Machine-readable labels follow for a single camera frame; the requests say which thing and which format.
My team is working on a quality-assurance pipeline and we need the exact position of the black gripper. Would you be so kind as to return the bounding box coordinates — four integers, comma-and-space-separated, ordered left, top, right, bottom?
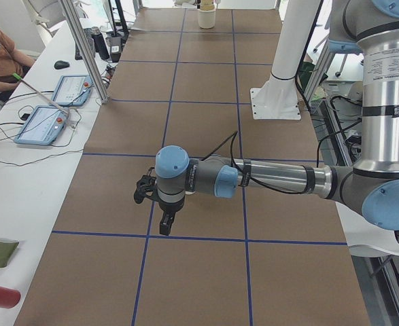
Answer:
157, 189, 186, 236

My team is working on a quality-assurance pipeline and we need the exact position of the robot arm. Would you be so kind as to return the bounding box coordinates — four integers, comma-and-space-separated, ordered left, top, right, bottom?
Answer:
151, 1, 399, 235

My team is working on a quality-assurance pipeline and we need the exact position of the blue teach pendant near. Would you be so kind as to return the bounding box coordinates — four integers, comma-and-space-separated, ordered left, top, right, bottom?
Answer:
14, 105, 69, 146

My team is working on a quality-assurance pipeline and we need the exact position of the blue teach pendant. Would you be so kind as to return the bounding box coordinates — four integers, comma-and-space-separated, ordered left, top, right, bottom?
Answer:
52, 75, 93, 107
14, 105, 69, 146

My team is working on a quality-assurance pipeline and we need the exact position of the blue teach pendant far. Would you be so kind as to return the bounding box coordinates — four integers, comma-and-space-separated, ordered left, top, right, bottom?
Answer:
52, 75, 93, 107

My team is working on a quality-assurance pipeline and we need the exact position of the black bottle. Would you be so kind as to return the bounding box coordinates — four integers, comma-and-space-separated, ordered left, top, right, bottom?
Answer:
91, 26, 109, 60

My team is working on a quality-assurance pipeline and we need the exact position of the black computer mouse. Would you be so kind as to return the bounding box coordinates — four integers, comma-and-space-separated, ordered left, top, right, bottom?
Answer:
54, 60, 70, 70

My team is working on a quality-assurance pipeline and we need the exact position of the cream bin with swing lid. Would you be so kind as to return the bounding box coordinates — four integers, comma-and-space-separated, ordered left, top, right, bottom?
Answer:
198, 0, 216, 29

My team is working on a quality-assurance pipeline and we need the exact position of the wooden stick with green tip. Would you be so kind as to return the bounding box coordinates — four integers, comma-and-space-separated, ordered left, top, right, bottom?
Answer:
12, 73, 69, 115

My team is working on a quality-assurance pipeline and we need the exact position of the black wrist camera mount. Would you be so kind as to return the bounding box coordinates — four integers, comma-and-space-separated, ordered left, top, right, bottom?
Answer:
133, 167, 158, 204

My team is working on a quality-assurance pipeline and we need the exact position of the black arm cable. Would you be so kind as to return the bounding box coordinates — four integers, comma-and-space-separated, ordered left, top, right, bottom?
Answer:
202, 130, 314, 195

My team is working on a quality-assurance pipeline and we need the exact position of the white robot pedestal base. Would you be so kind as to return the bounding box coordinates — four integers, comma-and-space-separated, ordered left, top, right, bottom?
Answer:
250, 0, 323, 120

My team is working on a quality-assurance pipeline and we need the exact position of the aluminium frame post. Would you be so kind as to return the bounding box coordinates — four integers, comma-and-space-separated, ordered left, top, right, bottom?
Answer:
58, 0, 109, 104

